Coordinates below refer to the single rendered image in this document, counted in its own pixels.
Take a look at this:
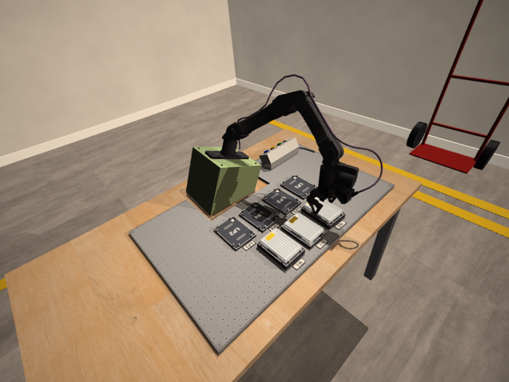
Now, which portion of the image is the white control panel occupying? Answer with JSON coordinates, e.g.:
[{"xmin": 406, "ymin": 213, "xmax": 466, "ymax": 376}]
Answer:
[{"xmin": 259, "ymin": 138, "xmax": 315, "ymax": 170}]

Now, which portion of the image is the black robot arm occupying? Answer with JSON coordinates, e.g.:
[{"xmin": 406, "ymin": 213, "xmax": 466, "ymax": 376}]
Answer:
[{"xmin": 205, "ymin": 90, "xmax": 359, "ymax": 204}]

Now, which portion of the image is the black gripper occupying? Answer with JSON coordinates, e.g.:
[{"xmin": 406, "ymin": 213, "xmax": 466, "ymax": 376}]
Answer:
[{"xmin": 307, "ymin": 179, "xmax": 337, "ymax": 215}]

